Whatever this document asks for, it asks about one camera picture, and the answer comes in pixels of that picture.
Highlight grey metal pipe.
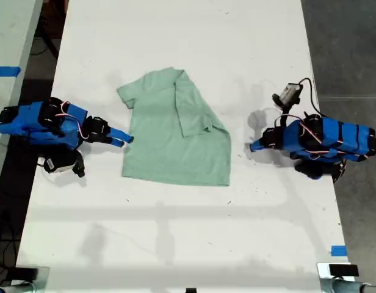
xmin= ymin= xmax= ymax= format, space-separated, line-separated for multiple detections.
xmin=0 ymin=282 xmax=34 ymax=293
xmin=320 ymin=279 xmax=376 ymax=293

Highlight long blue tape strip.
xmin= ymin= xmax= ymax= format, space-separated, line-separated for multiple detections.
xmin=0 ymin=65 xmax=22 ymax=77

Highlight white side table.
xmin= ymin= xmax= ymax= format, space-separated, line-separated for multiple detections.
xmin=0 ymin=0 xmax=44 ymax=196

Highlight black box on clear bracket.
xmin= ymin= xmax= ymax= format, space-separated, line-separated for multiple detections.
xmin=10 ymin=266 xmax=50 ymax=285

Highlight black floor cables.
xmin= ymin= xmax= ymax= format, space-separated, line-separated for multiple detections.
xmin=0 ymin=207 xmax=21 ymax=284

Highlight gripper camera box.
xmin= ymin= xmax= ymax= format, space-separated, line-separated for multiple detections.
xmin=272 ymin=82 xmax=304 ymax=107
xmin=38 ymin=150 xmax=86 ymax=178

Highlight pale green T-shirt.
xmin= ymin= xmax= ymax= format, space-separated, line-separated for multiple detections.
xmin=116 ymin=67 xmax=232 ymax=187

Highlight black camera cable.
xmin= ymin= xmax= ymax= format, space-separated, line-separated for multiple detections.
xmin=298 ymin=78 xmax=327 ymax=118

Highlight black box on white bracket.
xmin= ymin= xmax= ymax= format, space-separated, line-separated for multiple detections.
xmin=316 ymin=262 xmax=360 ymax=280

